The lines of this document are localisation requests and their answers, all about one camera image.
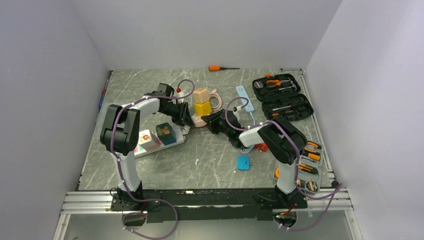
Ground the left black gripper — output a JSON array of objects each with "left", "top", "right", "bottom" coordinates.
[{"left": 160, "top": 101, "right": 196, "bottom": 129}]

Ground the pink round plug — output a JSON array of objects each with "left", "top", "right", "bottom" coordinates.
[{"left": 191, "top": 114, "right": 207, "bottom": 128}]

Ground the yellow plug adapter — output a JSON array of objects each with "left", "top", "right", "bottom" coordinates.
[{"left": 193, "top": 100, "right": 212, "bottom": 117}]

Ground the green cube plug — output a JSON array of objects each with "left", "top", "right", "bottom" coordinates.
[{"left": 155, "top": 122, "right": 175, "bottom": 137}]

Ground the wooden cube plug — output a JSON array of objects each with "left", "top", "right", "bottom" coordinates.
[{"left": 192, "top": 87, "right": 210, "bottom": 104}]

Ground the pink cable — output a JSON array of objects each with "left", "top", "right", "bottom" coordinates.
[{"left": 208, "top": 89, "right": 223, "bottom": 112}]

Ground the blue power strip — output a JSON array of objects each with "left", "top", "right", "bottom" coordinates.
[{"left": 235, "top": 85, "right": 255, "bottom": 113}]

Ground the light blue cable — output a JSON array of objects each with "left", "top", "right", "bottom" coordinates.
[{"left": 240, "top": 111, "right": 258, "bottom": 155}]

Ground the pink plug adapter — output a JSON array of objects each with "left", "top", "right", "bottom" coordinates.
[{"left": 139, "top": 138, "right": 162, "bottom": 152}]

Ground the white cube plug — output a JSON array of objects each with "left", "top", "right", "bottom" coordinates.
[{"left": 138, "top": 129, "right": 155, "bottom": 146}]

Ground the small blue plug adapter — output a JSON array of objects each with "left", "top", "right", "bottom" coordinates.
[{"left": 236, "top": 155, "right": 254, "bottom": 171}]

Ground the white power strip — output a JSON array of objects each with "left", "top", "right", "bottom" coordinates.
[{"left": 134, "top": 124, "right": 186, "bottom": 158}]

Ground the red cube adapter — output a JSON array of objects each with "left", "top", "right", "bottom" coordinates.
[{"left": 254, "top": 143, "right": 269, "bottom": 153}]

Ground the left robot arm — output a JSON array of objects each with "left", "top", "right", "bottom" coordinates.
[{"left": 99, "top": 83, "right": 195, "bottom": 210}]

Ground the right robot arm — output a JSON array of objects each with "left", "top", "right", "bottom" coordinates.
[{"left": 201, "top": 109, "right": 307, "bottom": 208}]

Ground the black tool case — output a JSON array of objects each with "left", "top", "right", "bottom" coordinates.
[{"left": 251, "top": 73, "right": 314, "bottom": 122}]

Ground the orange tape measure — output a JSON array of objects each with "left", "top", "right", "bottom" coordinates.
[{"left": 273, "top": 167, "right": 280, "bottom": 180}]

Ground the clear plastic screw box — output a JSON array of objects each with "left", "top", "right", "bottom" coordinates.
[{"left": 94, "top": 102, "right": 113, "bottom": 138}]

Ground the blue red pen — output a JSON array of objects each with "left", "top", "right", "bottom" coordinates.
[{"left": 98, "top": 80, "right": 109, "bottom": 110}]

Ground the grey tool tray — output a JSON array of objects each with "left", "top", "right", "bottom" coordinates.
[{"left": 273, "top": 140, "right": 323, "bottom": 194}]

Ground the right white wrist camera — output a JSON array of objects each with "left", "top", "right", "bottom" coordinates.
[{"left": 232, "top": 105, "right": 243, "bottom": 119}]

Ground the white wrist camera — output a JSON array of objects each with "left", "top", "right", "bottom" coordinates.
[
  {"left": 232, "top": 105, "right": 243, "bottom": 119},
  {"left": 174, "top": 88, "right": 190, "bottom": 103}
]

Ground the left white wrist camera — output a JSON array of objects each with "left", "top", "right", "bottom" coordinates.
[{"left": 174, "top": 88, "right": 190, "bottom": 103}]

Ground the orange handled screwdriver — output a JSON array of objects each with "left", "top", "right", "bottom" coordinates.
[{"left": 208, "top": 65, "right": 240, "bottom": 72}]

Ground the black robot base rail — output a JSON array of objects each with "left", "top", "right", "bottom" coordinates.
[{"left": 109, "top": 187, "right": 308, "bottom": 223}]

